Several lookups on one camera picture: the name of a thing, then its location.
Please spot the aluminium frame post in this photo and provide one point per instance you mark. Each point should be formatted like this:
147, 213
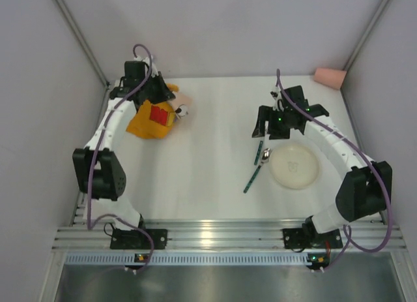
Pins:
371, 24
81, 40

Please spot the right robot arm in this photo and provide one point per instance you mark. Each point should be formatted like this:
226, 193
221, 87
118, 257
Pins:
351, 184

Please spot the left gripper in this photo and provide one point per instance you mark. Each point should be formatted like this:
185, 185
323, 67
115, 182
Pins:
159, 91

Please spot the green handled spoon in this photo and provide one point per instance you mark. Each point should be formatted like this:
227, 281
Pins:
264, 159

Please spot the left aluminium frame post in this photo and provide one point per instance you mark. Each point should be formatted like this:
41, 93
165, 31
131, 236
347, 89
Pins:
81, 40

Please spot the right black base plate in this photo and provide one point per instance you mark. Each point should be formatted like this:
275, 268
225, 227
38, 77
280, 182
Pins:
297, 239

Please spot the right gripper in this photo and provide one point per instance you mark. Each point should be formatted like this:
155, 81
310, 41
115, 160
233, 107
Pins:
273, 127

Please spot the right aluminium frame post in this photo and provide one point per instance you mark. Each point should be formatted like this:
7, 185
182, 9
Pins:
371, 24

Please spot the cream round plate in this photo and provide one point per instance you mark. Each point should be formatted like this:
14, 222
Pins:
294, 165

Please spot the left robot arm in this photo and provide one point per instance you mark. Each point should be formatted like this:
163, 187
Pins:
99, 172

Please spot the perforated cable duct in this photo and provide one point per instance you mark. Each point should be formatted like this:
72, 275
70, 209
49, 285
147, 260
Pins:
195, 258

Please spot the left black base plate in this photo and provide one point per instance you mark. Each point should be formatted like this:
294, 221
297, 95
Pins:
134, 240

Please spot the orange cartoon cloth placemat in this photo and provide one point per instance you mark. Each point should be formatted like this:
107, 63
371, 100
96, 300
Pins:
155, 121

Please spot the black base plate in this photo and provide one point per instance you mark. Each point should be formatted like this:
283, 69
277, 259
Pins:
297, 239
134, 240

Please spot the pink plastic cup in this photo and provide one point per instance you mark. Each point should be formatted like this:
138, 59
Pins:
330, 77

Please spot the green handled fork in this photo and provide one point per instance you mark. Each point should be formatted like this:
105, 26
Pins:
258, 153

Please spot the aluminium mounting rail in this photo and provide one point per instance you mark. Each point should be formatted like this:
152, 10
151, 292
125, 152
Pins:
210, 235

